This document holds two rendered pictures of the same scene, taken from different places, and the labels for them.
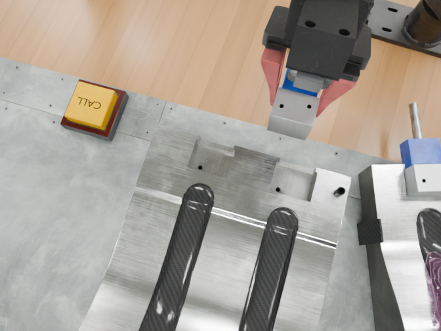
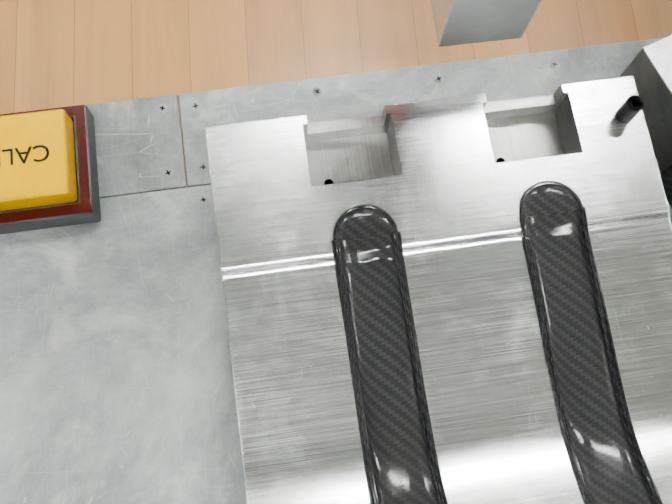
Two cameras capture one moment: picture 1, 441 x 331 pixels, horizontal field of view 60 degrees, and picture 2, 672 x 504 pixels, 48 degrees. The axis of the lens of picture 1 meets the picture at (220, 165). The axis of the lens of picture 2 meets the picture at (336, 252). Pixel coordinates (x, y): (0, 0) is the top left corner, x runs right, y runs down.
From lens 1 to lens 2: 0.13 m
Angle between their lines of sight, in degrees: 9
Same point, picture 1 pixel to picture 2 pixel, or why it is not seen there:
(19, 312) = not seen: outside the picture
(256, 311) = (581, 407)
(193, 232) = (384, 312)
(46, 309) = not seen: outside the picture
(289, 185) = (517, 145)
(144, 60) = (89, 31)
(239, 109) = (333, 54)
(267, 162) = (465, 112)
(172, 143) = (256, 152)
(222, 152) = (359, 136)
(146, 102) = (135, 113)
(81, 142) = (34, 249)
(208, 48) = not seen: outside the picture
